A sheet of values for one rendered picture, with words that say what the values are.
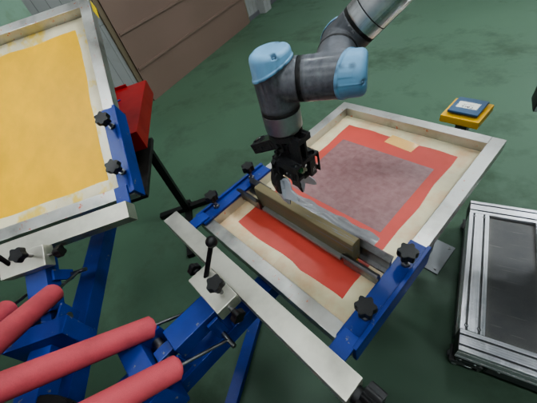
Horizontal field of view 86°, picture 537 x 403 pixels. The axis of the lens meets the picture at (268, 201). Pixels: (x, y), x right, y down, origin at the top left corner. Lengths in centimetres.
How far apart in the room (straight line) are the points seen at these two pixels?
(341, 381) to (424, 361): 114
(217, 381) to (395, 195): 134
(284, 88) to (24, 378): 66
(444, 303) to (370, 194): 104
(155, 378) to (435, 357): 136
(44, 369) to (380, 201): 87
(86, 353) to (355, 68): 70
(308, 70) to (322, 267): 50
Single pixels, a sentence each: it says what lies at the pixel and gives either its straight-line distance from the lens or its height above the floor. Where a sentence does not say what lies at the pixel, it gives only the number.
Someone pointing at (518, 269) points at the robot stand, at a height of 21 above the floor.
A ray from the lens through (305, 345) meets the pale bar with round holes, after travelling 63.
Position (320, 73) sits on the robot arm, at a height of 144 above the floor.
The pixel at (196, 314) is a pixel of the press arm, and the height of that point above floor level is 104.
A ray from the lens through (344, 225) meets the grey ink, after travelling 86.
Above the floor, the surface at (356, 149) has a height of 95.
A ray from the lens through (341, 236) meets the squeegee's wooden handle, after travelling 72.
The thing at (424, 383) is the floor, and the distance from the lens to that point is 170.
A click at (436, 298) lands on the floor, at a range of 186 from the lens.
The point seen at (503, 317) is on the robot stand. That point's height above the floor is 21.
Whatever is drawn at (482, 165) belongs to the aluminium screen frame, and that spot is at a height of 99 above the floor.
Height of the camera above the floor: 164
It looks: 45 degrees down
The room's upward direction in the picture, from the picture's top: 19 degrees counter-clockwise
